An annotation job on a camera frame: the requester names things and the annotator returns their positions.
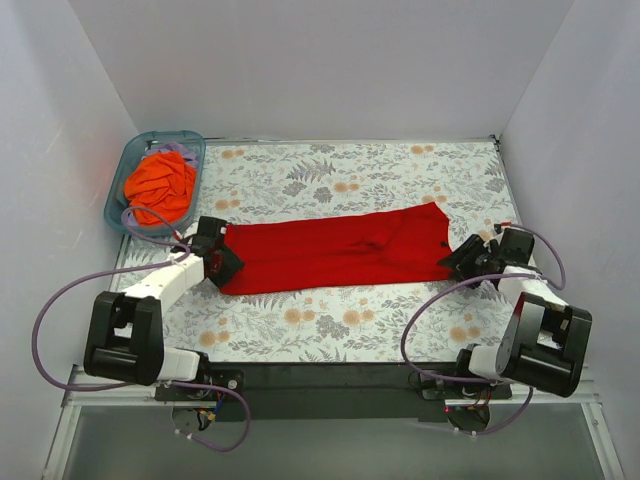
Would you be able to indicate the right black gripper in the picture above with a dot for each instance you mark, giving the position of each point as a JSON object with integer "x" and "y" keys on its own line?
{"x": 465, "y": 257}

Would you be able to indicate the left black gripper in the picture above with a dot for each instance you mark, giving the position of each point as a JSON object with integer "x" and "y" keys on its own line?
{"x": 227, "y": 265}

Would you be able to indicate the red t shirt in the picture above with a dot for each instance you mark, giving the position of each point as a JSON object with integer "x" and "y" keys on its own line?
{"x": 399, "y": 246}

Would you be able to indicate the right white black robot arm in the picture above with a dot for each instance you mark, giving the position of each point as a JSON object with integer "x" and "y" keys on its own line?
{"x": 545, "y": 342}

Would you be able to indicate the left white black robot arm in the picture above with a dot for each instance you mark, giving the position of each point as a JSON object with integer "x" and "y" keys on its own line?
{"x": 125, "y": 339}

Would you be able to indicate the orange t shirt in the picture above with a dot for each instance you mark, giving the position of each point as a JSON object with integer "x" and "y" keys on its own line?
{"x": 160, "y": 187}

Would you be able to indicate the teal plastic bin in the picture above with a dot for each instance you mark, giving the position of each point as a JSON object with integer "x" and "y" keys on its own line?
{"x": 192, "y": 148}

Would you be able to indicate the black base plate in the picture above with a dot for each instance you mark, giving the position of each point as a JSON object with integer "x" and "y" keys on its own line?
{"x": 330, "y": 391}

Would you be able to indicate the aluminium frame rail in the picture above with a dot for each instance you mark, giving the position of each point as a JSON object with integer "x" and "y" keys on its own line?
{"x": 127, "y": 434}

